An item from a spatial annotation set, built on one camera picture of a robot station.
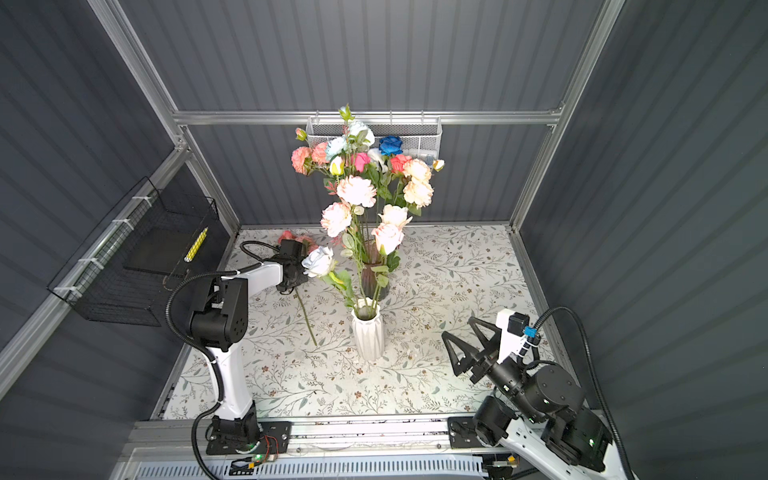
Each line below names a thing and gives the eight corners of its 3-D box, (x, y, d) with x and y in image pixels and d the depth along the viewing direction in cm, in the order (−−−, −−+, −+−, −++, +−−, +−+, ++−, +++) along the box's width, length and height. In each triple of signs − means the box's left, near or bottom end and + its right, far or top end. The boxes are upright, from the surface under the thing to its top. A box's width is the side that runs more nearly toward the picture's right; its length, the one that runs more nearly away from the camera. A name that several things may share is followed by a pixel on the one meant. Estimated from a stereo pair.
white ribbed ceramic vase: (359, 361, 88) (350, 325, 70) (360, 337, 93) (352, 298, 74) (384, 361, 88) (382, 325, 70) (384, 337, 93) (382, 298, 74)
